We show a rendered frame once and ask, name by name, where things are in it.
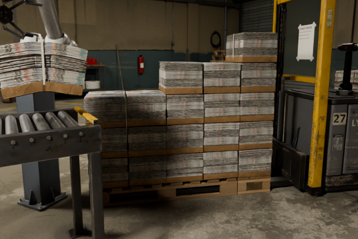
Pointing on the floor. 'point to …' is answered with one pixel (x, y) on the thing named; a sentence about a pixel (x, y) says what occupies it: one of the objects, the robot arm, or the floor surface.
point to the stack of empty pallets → (219, 56)
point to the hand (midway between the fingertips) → (39, 19)
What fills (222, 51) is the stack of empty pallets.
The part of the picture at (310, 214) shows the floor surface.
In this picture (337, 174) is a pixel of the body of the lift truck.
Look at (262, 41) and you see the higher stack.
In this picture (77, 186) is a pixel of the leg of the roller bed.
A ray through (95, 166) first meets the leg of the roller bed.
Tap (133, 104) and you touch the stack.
